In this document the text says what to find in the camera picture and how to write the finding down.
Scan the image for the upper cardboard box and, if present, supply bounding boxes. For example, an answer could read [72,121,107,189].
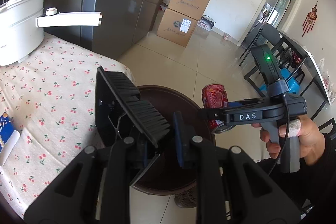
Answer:
[168,0,210,20]

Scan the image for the cherry print tablecloth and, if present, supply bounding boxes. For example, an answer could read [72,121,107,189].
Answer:
[1,34,132,217]

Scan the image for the black metal chair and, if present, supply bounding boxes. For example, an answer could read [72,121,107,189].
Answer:
[239,23,332,119]

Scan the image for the brown fuzzy slipper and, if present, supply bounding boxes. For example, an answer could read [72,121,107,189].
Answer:
[174,186,197,209]

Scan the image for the blue biscuit box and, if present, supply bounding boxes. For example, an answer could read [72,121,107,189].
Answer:
[0,112,21,167]

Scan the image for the brown plastic trash bin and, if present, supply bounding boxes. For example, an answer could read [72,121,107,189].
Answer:
[133,85,215,196]

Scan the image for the cardboard box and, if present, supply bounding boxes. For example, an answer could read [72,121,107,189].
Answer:
[157,9,198,47]
[168,0,210,20]

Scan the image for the lower cardboard box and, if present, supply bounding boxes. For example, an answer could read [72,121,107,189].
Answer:
[157,9,198,47]

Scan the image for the small printed bag on floor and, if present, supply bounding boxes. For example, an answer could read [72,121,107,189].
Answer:
[197,15,215,31]

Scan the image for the blue plastic stool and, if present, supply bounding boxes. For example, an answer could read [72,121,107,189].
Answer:
[259,66,300,97]

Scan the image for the black plastic food tray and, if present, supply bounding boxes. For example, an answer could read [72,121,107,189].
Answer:
[94,66,170,185]

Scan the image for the red soda can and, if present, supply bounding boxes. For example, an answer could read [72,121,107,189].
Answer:
[202,84,234,135]

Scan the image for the white electric cooking pot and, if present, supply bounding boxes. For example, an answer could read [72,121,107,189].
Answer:
[0,0,102,66]

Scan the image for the red hanging wall ornament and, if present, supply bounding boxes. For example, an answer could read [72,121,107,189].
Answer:
[302,2,318,37]

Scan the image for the right human hand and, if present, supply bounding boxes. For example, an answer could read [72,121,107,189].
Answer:
[250,117,326,160]

